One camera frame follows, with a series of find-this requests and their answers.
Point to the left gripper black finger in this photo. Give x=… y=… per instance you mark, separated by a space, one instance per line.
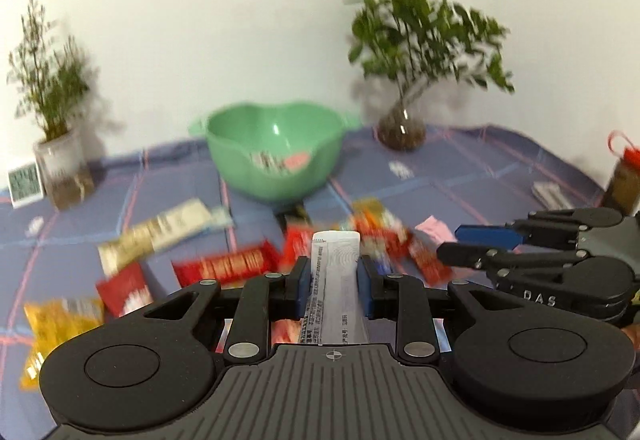
x=493 y=259

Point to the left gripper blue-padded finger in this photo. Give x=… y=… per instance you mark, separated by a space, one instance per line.
x=554 y=229

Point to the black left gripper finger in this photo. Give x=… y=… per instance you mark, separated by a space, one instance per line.
x=159 y=369
x=517 y=363

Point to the white snack sachet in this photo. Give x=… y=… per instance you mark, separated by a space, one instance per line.
x=333 y=315

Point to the small red candy packet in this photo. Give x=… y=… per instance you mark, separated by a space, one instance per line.
x=433 y=271

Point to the pink sachet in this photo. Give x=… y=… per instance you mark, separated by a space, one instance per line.
x=437 y=231

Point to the red drink powder sachet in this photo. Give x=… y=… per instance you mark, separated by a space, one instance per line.
x=125 y=292

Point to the yellow chip bag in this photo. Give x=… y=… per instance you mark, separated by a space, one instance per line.
x=54 y=322

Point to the orange wrapped candy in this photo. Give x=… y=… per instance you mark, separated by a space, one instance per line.
x=373 y=220

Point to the red long snack bar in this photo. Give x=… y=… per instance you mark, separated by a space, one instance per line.
x=230 y=268

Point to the blue plaid tablecloth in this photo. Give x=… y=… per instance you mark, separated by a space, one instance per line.
x=478 y=176

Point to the cream long snack packet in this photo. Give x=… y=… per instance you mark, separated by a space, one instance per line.
x=161 y=232

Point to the red biscuit packet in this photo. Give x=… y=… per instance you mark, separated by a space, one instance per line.
x=297 y=242

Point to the black small snack packet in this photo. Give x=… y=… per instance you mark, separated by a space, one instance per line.
x=292 y=213

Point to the white digital clock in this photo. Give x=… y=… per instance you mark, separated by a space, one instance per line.
x=25 y=185

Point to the leafy plant in glass vase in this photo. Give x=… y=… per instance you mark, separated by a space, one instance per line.
x=416 y=44

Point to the green plastic bowl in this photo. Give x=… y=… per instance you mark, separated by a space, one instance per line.
x=236 y=131

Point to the thin plant in clear cup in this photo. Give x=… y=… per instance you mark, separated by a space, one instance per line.
x=52 y=77

